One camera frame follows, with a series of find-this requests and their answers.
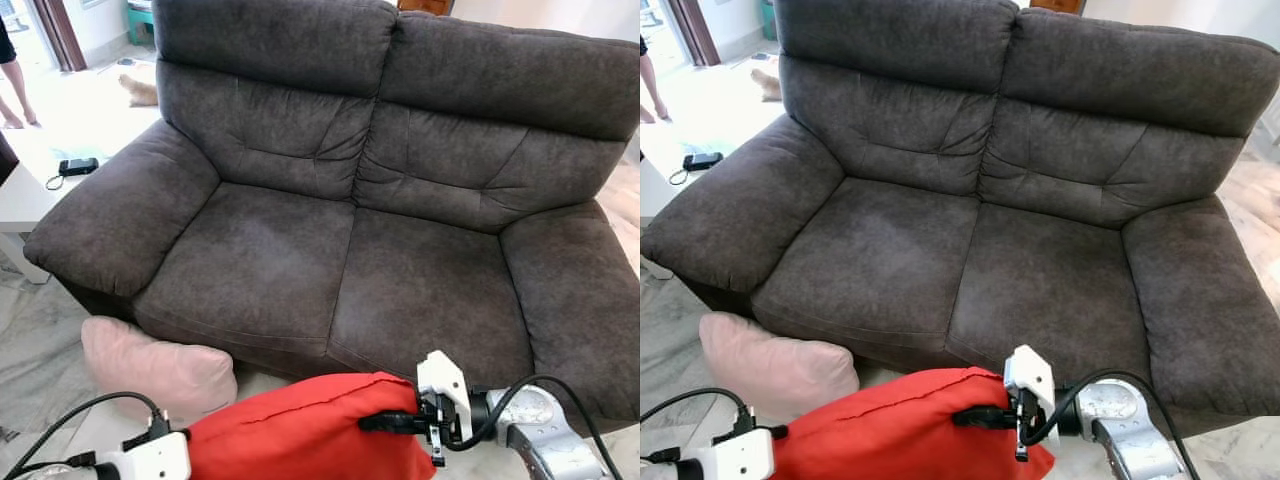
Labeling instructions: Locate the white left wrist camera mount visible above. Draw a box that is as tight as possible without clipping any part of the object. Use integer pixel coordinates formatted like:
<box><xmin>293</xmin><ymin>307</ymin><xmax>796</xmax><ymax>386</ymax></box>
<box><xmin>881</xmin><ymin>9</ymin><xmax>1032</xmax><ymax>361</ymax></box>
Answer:
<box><xmin>700</xmin><ymin>428</ymin><xmax>776</xmax><ymax>480</ymax></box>
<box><xmin>95</xmin><ymin>432</ymin><xmax>191</xmax><ymax>480</ymax></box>

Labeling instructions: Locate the white side table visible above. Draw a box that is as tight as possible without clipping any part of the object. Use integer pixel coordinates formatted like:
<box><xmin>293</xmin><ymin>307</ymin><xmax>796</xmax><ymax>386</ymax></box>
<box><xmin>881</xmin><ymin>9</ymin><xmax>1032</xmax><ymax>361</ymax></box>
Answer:
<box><xmin>640</xmin><ymin>140</ymin><xmax>731</xmax><ymax>279</ymax></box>
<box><xmin>0</xmin><ymin>130</ymin><xmax>111</xmax><ymax>284</ymax></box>

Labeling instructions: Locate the red pillow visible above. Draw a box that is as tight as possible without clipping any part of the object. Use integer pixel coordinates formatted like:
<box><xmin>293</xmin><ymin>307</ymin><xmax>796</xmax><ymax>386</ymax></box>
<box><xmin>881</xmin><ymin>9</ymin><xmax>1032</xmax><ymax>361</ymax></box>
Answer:
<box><xmin>770</xmin><ymin>366</ymin><xmax>1056</xmax><ymax>480</ymax></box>
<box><xmin>185</xmin><ymin>370</ymin><xmax>466</xmax><ymax>480</ymax></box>

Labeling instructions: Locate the brown door frame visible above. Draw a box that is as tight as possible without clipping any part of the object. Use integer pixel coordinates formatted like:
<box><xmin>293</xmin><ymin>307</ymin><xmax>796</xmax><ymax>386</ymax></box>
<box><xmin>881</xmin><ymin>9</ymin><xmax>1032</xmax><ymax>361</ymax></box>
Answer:
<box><xmin>668</xmin><ymin>0</ymin><xmax>721</xmax><ymax>66</ymax></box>
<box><xmin>30</xmin><ymin>0</ymin><xmax>86</xmax><ymax>71</ymax></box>

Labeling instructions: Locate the person with bare legs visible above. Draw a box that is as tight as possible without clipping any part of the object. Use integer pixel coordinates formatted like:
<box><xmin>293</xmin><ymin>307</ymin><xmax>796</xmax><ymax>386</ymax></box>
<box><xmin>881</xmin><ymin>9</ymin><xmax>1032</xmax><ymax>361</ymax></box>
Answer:
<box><xmin>640</xmin><ymin>35</ymin><xmax>669</xmax><ymax>124</ymax></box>
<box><xmin>0</xmin><ymin>20</ymin><xmax>41</xmax><ymax>129</ymax></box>

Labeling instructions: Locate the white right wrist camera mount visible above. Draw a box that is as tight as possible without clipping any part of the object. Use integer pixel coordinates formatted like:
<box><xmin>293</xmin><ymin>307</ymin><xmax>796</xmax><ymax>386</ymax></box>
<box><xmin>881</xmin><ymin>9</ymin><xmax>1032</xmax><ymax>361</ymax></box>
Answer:
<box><xmin>1003</xmin><ymin>345</ymin><xmax>1059</xmax><ymax>433</ymax></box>
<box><xmin>415</xmin><ymin>350</ymin><xmax>473</xmax><ymax>441</ymax></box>

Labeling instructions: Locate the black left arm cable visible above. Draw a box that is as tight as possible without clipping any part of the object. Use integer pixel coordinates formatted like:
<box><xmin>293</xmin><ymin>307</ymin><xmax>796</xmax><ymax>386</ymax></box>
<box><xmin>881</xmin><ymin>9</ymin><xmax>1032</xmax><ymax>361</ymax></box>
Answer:
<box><xmin>0</xmin><ymin>391</ymin><xmax>166</xmax><ymax>480</ymax></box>
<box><xmin>640</xmin><ymin>386</ymin><xmax>756</xmax><ymax>466</ymax></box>

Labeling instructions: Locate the pink pillow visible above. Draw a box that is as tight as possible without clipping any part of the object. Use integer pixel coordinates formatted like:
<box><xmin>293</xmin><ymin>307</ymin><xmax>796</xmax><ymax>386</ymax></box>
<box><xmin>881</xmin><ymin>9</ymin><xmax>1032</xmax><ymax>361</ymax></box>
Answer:
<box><xmin>698</xmin><ymin>312</ymin><xmax>861</xmax><ymax>423</ymax></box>
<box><xmin>80</xmin><ymin>316</ymin><xmax>239</xmax><ymax>426</ymax></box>

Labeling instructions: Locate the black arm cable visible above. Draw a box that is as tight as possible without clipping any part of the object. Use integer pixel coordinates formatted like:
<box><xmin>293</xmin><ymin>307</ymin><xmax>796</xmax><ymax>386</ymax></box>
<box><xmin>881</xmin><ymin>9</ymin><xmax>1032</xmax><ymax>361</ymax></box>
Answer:
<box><xmin>0</xmin><ymin>391</ymin><xmax>166</xmax><ymax>480</ymax></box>
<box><xmin>440</xmin><ymin>374</ymin><xmax>626</xmax><ymax>480</ymax></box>
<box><xmin>1020</xmin><ymin>368</ymin><xmax>1201</xmax><ymax>480</ymax></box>
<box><xmin>640</xmin><ymin>386</ymin><xmax>756</xmax><ymax>466</ymax></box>

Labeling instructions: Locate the dark brown two-seat sofa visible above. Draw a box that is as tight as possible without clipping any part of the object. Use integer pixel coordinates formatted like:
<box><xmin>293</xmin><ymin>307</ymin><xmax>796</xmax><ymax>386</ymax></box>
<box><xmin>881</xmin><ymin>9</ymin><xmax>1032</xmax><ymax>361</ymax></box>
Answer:
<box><xmin>22</xmin><ymin>0</ymin><xmax>641</xmax><ymax>426</ymax></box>
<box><xmin>642</xmin><ymin>0</ymin><xmax>1280</xmax><ymax>441</ymax></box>

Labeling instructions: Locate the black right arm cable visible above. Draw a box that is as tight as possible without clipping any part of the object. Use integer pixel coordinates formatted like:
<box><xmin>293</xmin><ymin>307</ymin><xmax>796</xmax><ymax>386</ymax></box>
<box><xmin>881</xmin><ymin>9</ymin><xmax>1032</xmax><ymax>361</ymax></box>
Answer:
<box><xmin>1020</xmin><ymin>368</ymin><xmax>1201</xmax><ymax>480</ymax></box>
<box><xmin>440</xmin><ymin>374</ymin><xmax>626</xmax><ymax>480</ymax></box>

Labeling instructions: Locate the black device with cord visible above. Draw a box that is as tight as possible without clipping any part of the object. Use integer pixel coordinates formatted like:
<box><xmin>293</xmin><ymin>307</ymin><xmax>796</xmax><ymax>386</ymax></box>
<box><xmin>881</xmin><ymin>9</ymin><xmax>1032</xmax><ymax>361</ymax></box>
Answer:
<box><xmin>668</xmin><ymin>152</ymin><xmax>724</xmax><ymax>186</ymax></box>
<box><xmin>45</xmin><ymin>157</ymin><xmax>101</xmax><ymax>191</ymax></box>

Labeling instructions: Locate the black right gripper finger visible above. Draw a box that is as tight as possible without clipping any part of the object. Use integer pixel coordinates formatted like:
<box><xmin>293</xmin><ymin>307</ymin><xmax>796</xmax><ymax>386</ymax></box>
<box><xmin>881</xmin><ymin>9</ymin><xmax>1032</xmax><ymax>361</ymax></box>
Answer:
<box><xmin>950</xmin><ymin>405</ymin><xmax>1016</xmax><ymax>429</ymax></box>
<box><xmin>358</xmin><ymin>410</ymin><xmax>426</xmax><ymax>433</ymax></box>

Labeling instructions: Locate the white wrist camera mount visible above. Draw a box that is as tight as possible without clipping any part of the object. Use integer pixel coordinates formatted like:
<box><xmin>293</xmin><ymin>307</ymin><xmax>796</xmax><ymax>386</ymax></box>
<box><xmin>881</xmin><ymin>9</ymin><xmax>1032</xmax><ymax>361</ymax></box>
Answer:
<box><xmin>700</xmin><ymin>428</ymin><xmax>776</xmax><ymax>480</ymax></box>
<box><xmin>95</xmin><ymin>432</ymin><xmax>191</xmax><ymax>480</ymax></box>
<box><xmin>415</xmin><ymin>350</ymin><xmax>473</xmax><ymax>441</ymax></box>
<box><xmin>1003</xmin><ymin>345</ymin><xmax>1059</xmax><ymax>433</ymax></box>

